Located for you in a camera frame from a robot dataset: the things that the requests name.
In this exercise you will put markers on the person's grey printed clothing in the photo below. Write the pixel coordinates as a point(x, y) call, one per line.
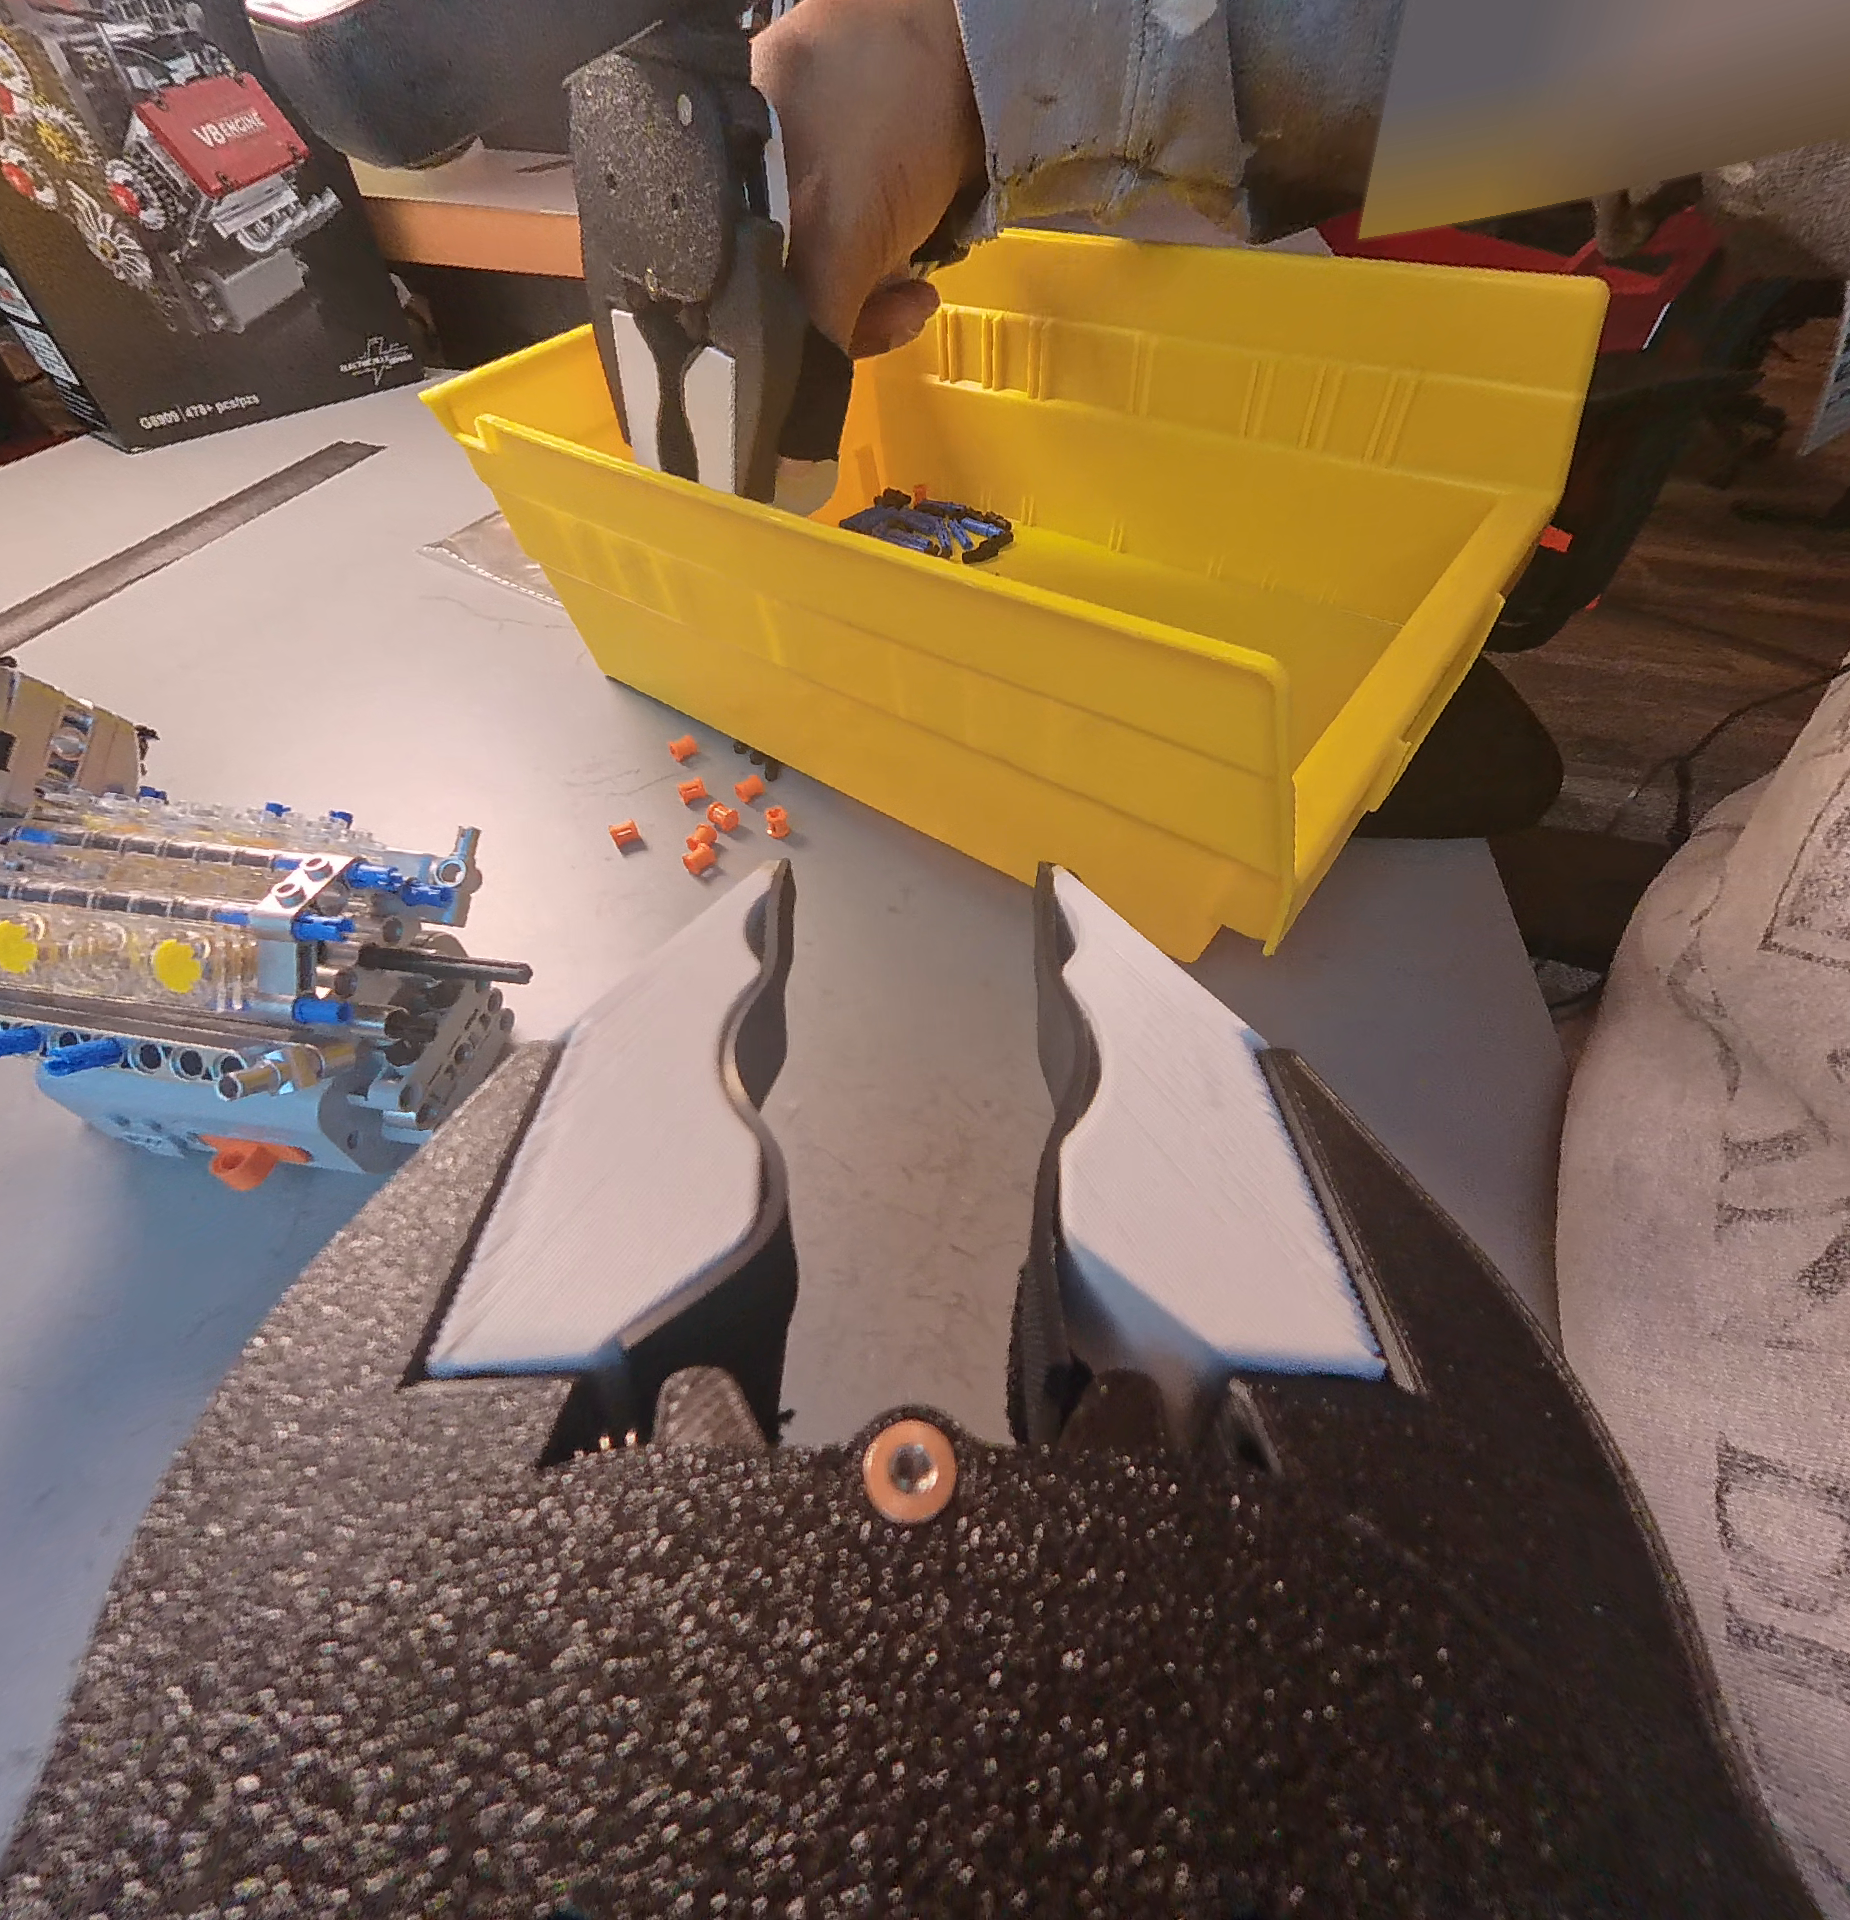
point(1738, 1259)

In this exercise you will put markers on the person's right hand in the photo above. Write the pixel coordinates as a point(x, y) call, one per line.
point(866, 151)

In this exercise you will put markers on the toy brick engine model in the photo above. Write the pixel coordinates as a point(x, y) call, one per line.
point(237, 990)

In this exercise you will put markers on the grey desk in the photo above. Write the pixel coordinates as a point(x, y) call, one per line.
point(326, 598)

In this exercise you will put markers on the clear plastic bag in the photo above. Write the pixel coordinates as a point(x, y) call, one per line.
point(501, 565)

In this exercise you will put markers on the yellow plastic bin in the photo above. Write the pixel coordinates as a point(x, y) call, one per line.
point(1166, 598)

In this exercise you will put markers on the scatter of blue black pins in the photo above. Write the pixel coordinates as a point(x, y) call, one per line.
point(924, 529)

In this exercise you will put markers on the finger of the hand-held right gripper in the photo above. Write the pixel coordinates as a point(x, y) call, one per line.
point(664, 404)
point(759, 362)

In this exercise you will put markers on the black toy set box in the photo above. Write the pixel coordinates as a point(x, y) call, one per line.
point(179, 182)

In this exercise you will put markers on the cluster of orange bushes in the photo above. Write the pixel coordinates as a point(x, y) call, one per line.
point(717, 810)

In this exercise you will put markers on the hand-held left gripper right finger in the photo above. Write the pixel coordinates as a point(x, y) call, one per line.
point(1213, 1202)

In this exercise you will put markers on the wooden side table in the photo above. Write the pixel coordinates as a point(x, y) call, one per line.
point(475, 214)

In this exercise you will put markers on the red cloth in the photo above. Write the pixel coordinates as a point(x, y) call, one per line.
point(1648, 256)

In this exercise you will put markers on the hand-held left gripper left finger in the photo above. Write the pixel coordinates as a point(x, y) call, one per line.
point(610, 1202)

